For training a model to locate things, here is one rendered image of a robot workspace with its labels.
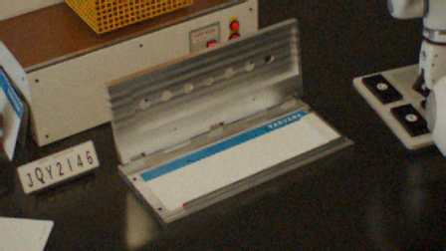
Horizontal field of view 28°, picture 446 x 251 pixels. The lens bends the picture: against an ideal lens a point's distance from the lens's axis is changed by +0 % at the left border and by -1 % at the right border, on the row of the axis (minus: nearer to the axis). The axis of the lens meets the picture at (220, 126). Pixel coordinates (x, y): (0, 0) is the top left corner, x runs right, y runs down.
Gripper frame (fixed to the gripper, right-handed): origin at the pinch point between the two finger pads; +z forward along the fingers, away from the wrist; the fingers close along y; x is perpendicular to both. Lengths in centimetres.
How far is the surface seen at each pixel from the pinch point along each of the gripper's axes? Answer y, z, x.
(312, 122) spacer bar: -28.3, -0.8, 5.7
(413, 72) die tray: 2.8, -1.1, 17.1
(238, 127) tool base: -42.9, -0.8, 11.2
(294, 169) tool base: -37.7, 2.7, -5.7
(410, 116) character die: -7.4, 1.1, 1.0
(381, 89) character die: -8.2, -1.2, 12.1
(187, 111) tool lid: -54, -8, 9
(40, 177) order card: -85, -2, 9
